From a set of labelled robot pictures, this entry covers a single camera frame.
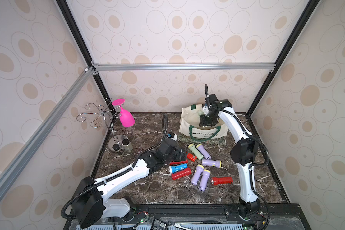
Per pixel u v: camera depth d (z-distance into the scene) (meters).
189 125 0.85
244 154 0.59
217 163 0.88
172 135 0.70
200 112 0.93
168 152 0.59
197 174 0.85
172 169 0.85
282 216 0.73
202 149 0.95
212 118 0.78
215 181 0.81
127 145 0.90
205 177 0.83
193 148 0.95
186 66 0.91
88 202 0.39
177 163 0.92
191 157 0.92
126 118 0.86
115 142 0.92
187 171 0.85
